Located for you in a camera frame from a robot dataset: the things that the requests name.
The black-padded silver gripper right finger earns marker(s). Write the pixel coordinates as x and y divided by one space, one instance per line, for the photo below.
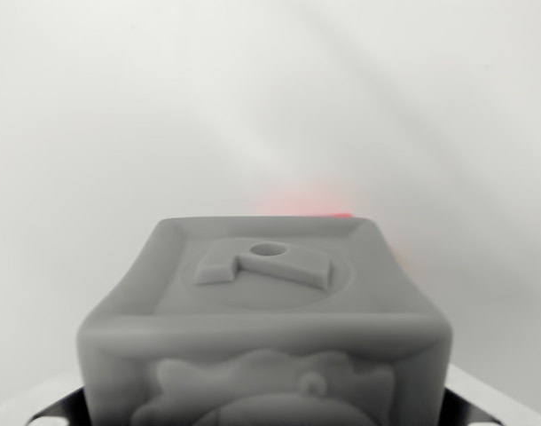
474 408

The grey embossed toy cube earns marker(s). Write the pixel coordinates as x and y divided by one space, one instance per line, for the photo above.
266 310

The black-padded silver gripper left finger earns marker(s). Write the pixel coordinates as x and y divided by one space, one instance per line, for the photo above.
62 410

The red embossed toy cube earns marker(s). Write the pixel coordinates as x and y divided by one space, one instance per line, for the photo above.
341 215

